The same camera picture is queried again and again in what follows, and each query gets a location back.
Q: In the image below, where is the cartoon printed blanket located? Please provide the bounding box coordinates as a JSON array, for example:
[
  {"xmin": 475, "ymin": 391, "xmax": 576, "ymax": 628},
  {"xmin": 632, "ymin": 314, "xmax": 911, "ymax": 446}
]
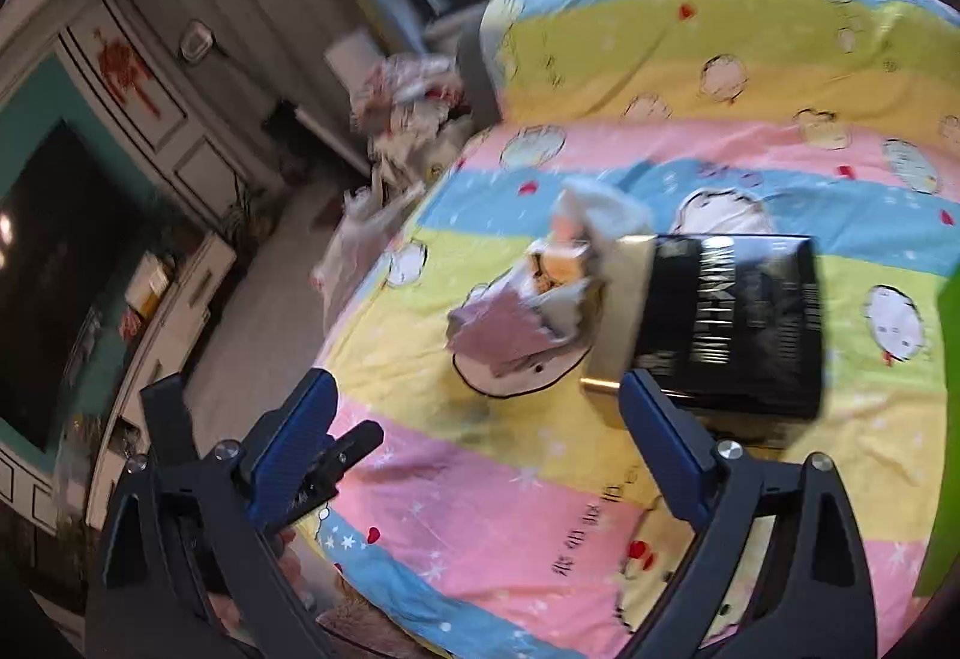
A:
[{"xmin": 296, "ymin": 0, "xmax": 960, "ymax": 659}]

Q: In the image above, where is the white wall switch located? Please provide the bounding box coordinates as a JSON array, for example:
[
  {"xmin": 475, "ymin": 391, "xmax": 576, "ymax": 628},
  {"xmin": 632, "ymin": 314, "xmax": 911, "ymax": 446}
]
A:
[{"xmin": 180, "ymin": 21, "xmax": 215, "ymax": 64}]

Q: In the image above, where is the mauve cloth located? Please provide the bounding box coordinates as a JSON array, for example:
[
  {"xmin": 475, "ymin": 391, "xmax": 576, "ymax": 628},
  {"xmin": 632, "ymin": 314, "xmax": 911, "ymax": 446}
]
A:
[{"xmin": 446, "ymin": 290, "xmax": 556, "ymax": 379}]

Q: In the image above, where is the yellow box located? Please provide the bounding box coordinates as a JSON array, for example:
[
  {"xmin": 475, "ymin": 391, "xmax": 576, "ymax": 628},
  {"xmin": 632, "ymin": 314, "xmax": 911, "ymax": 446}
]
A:
[{"xmin": 124, "ymin": 254, "xmax": 177, "ymax": 319}]

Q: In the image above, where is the black television screen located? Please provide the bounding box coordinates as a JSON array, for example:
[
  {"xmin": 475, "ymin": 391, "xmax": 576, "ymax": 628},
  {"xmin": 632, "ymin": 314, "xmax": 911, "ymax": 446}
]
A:
[{"xmin": 0, "ymin": 119, "xmax": 151, "ymax": 450}]

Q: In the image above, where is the green cardboard box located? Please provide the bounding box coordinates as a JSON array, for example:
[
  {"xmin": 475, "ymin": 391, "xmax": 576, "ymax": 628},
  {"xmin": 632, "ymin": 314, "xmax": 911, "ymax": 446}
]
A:
[{"xmin": 911, "ymin": 269, "xmax": 960, "ymax": 600}]

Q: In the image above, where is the red paper wall decoration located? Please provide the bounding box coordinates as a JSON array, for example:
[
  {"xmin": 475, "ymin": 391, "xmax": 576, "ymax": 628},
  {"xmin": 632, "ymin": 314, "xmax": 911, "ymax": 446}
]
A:
[{"xmin": 94, "ymin": 29, "xmax": 162, "ymax": 116}]

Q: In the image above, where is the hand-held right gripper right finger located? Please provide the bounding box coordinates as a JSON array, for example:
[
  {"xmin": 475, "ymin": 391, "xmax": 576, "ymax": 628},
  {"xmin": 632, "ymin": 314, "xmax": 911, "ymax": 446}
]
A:
[{"xmin": 619, "ymin": 368, "xmax": 878, "ymax": 659}]

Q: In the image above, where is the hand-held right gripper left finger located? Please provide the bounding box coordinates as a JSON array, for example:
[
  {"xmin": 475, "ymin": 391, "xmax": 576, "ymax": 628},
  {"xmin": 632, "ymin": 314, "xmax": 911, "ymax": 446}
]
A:
[{"xmin": 86, "ymin": 368, "xmax": 340, "ymax": 659}]

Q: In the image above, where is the white low cabinet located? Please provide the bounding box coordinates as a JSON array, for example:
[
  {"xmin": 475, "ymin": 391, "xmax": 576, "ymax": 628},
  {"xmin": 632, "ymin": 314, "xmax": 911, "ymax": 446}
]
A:
[{"xmin": 45, "ymin": 231, "xmax": 241, "ymax": 532}]

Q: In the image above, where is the black cardboard box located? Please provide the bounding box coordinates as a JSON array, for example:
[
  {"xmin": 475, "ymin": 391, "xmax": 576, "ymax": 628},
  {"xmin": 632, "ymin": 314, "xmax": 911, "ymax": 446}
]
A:
[{"xmin": 581, "ymin": 233, "xmax": 826, "ymax": 420}]

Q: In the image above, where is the crumpled white plastic bag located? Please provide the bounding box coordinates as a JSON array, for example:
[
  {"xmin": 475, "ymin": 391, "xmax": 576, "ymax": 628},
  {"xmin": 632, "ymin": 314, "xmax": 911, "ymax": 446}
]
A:
[{"xmin": 517, "ymin": 175, "xmax": 653, "ymax": 345}]

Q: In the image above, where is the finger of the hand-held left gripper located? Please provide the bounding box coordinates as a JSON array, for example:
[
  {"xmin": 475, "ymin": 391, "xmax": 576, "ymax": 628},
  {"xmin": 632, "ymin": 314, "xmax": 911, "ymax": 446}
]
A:
[
  {"xmin": 289, "ymin": 422, "xmax": 385, "ymax": 525},
  {"xmin": 141, "ymin": 380, "xmax": 203, "ymax": 472}
]

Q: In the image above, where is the pile of clothes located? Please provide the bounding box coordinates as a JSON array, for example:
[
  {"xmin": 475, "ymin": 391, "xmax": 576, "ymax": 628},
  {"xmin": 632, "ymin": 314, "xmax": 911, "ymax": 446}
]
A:
[{"xmin": 326, "ymin": 29, "xmax": 481, "ymax": 180}]

